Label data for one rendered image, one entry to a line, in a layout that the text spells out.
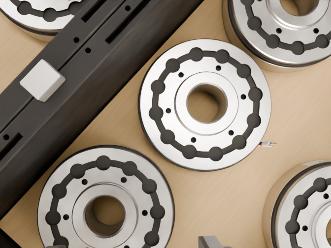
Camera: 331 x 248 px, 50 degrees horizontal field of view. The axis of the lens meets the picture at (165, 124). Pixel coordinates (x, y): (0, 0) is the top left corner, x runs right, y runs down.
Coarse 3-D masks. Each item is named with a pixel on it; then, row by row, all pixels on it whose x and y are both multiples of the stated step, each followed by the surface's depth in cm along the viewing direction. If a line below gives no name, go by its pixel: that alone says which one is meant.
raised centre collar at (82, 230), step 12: (84, 192) 26; (96, 192) 26; (108, 192) 26; (120, 192) 26; (84, 204) 26; (132, 204) 26; (72, 216) 26; (84, 216) 26; (132, 216) 26; (84, 228) 26; (120, 228) 26; (132, 228) 26; (84, 240) 26; (96, 240) 26; (108, 240) 26; (120, 240) 26
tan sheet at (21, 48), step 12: (0, 12) 30; (0, 24) 30; (12, 24) 30; (0, 36) 30; (12, 36) 30; (24, 36) 30; (0, 48) 30; (12, 48) 30; (24, 48) 30; (36, 48) 30; (0, 60) 30; (12, 60) 30; (24, 60) 30; (0, 72) 30; (12, 72) 30; (0, 84) 30
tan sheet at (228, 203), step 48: (288, 0) 31; (192, 96) 30; (288, 96) 30; (96, 144) 30; (144, 144) 30; (288, 144) 30; (192, 192) 30; (240, 192) 30; (192, 240) 29; (240, 240) 30
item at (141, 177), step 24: (72, 168) 27; (96, 168) 26; (120, 168) 26; (144, 168) 26; (48, 192) 26; (72, 192) 26; (144, 192) 26; (168, 192) 26; (48, 216) 26; (144, 216) 26; (168, 216) 26; (48, 240) 26; (72, 240) 26; (144, 240) 26
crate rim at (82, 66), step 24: (144, 0) 22; (120, 24) 20; (96, 48) 20; (72, 72) 20; (96, 72) 20; (72, 96) 20; (24, 120) 20; (48, 120) 20; (0, 144) 20; (24, 144) 20; (0, 168) 19
